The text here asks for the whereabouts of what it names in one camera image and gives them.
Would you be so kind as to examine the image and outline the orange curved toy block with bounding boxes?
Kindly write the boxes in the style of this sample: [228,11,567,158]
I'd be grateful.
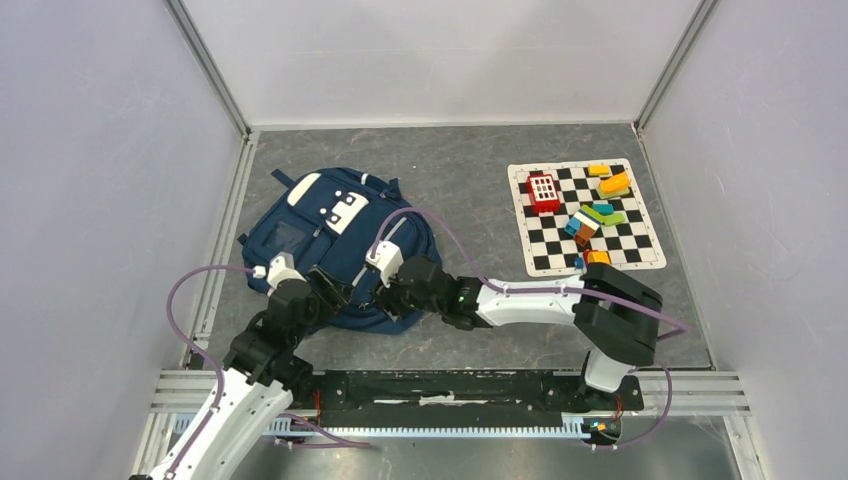
[596,172,631,199]

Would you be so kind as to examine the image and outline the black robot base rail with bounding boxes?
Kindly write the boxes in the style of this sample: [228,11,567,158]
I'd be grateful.
[290,370,645,429]

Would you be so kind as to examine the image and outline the yellow flat toy block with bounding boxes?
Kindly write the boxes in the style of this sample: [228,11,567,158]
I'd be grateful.
[587,164,612,177]

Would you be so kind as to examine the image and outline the pile of coloured toy blocks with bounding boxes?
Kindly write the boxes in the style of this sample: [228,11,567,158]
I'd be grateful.
[564,205,626,248]

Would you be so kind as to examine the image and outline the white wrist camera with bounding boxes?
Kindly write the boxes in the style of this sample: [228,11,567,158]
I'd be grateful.
[265,252,305,296]
[366,241,404,288]

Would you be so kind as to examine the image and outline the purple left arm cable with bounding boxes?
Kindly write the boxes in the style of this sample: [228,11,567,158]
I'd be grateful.
[162,264,372,480]

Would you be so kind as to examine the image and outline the navy blue student backpack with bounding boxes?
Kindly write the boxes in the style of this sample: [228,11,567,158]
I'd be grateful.
[238,167,440,335]

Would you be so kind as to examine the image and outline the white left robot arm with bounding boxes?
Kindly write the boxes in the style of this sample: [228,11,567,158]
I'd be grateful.
[144,262,352,479]

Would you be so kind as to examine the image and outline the checkered chessboard mat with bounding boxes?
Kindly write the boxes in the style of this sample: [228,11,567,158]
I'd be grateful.
[507,158,667,277]

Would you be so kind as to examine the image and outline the small toy vehicle blocks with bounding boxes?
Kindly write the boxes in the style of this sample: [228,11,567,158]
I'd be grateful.
[574,249,611,271]

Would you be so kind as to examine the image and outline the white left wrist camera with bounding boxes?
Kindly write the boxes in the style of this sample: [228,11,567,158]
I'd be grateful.
[265,252,305,296]

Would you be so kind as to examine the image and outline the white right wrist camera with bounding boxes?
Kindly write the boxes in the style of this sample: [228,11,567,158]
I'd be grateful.
[366,241,404,288]

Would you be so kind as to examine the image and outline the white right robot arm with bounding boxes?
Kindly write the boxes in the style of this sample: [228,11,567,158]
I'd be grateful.
[373,256,663,408]

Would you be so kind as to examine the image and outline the red window toy block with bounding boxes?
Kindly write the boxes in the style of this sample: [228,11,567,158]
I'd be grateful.
[526,174,561,215]

